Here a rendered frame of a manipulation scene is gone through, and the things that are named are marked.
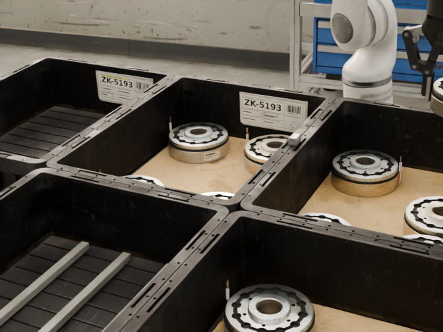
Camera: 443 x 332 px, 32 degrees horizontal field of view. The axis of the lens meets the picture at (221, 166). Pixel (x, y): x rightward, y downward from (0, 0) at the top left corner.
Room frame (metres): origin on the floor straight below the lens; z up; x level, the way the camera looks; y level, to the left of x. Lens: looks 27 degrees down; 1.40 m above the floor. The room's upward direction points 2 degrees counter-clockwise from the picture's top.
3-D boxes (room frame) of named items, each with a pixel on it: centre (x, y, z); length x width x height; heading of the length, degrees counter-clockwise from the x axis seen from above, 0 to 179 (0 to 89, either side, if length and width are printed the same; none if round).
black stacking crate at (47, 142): (1.20, 0.29, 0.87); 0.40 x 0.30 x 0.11; 153
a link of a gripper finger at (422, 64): (1.02, -0.29, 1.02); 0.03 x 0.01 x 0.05; 67
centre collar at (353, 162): (1.06, -0.22, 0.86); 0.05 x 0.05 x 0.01
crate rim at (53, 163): (1.07, 0.03, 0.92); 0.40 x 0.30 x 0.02; 153
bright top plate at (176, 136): (1.19, 0.04, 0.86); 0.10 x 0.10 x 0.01
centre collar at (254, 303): (0.70, -0.05, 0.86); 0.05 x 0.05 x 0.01
